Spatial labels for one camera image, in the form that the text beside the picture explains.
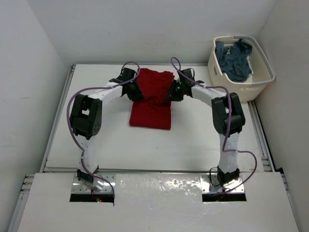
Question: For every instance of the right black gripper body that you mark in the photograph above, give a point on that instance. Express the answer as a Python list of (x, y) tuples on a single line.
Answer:
[(177, 91)]

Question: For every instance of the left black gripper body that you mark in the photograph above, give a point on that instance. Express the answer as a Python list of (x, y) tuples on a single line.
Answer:
[(133, 93)]

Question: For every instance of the red t shirt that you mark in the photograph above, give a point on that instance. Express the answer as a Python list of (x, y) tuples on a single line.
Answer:
[(154, 111)]

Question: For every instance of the blue t shirt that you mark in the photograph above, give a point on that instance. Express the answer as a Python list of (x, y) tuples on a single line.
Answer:
[(233, 60)]

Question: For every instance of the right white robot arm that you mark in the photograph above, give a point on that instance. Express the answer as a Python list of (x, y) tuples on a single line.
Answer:
[(227, 116)]

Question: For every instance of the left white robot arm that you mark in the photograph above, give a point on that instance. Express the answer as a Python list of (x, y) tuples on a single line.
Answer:
[(84, 117)]

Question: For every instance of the cream laundry basket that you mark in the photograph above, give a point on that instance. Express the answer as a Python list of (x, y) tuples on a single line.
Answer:
[(261, 71)]

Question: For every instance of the reflective foil panel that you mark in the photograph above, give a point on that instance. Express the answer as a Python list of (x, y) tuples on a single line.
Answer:
[(168, 188)]

